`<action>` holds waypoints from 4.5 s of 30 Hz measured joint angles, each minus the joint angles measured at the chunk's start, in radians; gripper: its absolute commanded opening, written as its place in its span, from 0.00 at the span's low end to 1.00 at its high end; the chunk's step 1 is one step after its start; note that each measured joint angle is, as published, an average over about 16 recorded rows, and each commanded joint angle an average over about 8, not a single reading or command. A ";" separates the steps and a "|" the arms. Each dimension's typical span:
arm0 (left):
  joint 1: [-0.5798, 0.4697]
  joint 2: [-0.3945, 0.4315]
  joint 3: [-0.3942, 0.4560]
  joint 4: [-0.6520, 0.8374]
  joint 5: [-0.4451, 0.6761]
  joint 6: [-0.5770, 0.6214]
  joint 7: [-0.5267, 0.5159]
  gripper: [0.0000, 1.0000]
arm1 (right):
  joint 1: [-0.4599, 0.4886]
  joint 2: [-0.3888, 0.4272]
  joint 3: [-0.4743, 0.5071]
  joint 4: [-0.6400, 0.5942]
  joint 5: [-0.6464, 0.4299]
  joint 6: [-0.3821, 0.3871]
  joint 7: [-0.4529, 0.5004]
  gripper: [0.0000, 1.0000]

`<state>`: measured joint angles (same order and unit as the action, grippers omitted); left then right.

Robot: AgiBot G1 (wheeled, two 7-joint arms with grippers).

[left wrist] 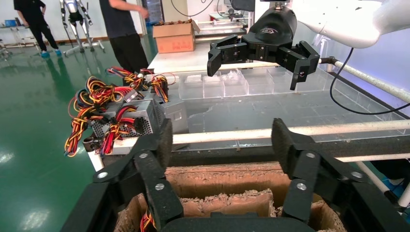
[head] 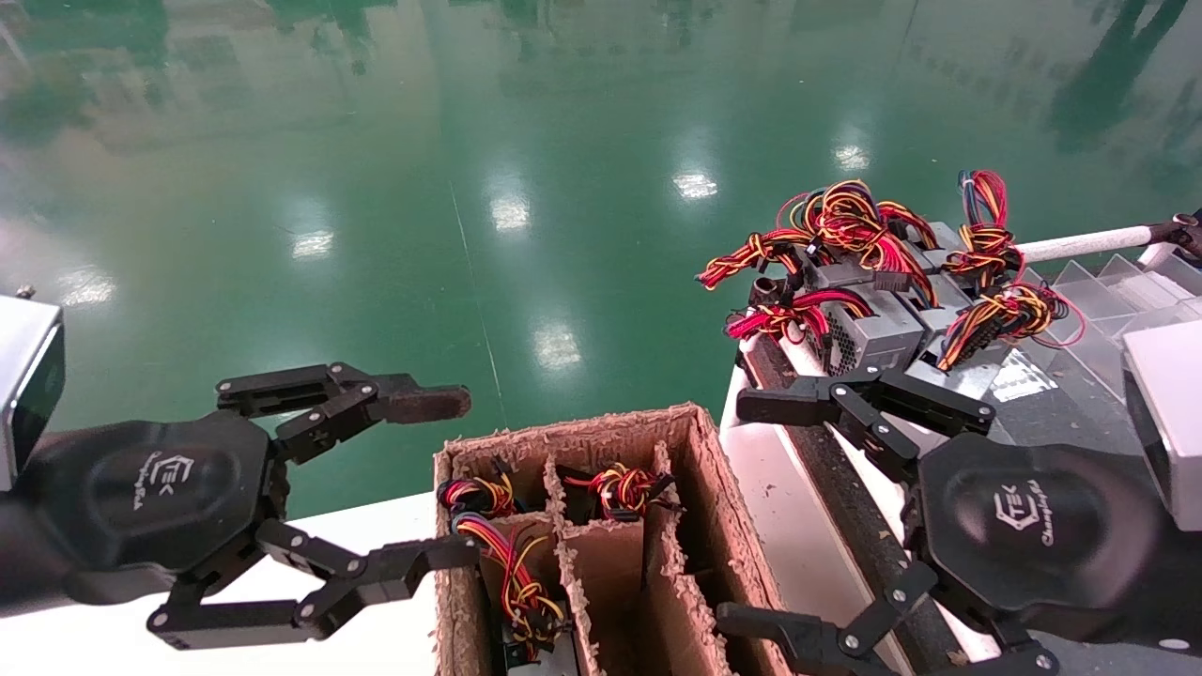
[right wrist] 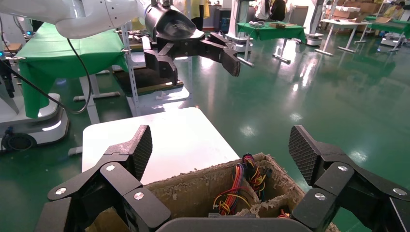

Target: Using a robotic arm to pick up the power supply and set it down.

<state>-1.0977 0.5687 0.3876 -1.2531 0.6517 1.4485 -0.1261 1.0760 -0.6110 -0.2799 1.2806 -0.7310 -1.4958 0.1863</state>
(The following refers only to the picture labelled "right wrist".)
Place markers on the black shelf board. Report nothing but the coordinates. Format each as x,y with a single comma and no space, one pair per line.
141,80

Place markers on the seated person in yellow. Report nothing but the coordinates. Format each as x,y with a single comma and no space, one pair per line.
394,11

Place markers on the stacked cardboard boxes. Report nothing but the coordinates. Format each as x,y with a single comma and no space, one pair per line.
355,8

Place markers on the brown cardboard box with dividers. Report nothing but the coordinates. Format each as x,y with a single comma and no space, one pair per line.
192,192

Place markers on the white headset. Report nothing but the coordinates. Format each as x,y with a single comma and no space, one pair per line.
256,23

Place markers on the grey metal shelf rack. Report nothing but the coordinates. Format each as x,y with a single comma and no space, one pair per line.
133,86

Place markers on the large green tablecloth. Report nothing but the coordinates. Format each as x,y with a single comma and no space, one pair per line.
64,54

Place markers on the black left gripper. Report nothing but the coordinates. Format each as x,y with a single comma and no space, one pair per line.
173,28

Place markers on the white table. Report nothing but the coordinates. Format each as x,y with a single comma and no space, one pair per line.
342,23

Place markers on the person in black clothes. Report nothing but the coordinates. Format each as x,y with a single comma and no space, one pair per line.
278,9

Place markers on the long green cloth table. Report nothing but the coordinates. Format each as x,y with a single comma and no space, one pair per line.
390,25

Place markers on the black cabinet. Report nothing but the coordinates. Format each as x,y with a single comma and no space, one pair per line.
221,19

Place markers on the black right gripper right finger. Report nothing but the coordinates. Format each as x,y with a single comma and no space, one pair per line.
336,179

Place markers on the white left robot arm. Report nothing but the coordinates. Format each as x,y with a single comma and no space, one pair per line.
83,16

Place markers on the small brown box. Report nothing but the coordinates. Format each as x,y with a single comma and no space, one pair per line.
278,25

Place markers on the person in yellow vest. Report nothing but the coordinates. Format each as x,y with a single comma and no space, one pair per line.
198,9

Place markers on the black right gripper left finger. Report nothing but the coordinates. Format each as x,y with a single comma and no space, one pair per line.
121,179

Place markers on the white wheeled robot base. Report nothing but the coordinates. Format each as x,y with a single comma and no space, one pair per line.
48,128

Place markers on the white table frame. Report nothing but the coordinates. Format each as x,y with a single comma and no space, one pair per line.
91,96

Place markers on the person in white shirt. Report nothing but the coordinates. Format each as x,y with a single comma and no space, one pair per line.
263,9

